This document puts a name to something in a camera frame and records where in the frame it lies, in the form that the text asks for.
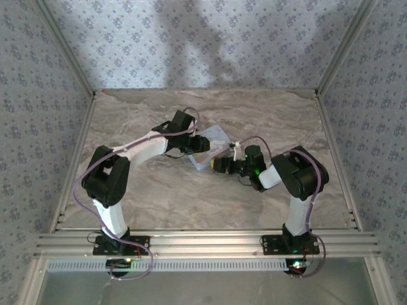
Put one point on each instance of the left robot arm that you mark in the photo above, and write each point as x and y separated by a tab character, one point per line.
108	181

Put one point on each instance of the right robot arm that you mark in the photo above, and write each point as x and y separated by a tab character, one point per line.
299	178

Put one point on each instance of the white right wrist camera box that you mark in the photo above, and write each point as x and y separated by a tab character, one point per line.
235	151

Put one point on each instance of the aluminium mounting rail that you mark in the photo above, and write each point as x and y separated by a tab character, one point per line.
206	244

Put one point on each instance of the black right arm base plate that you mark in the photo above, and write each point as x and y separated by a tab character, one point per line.
273	246

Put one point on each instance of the aluminium table side rail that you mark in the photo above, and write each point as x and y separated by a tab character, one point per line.
81	143
334	143

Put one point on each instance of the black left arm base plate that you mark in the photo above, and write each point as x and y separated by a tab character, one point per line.
143	246

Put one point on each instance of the aluminium frame post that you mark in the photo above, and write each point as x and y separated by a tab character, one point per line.
63	47
343	47

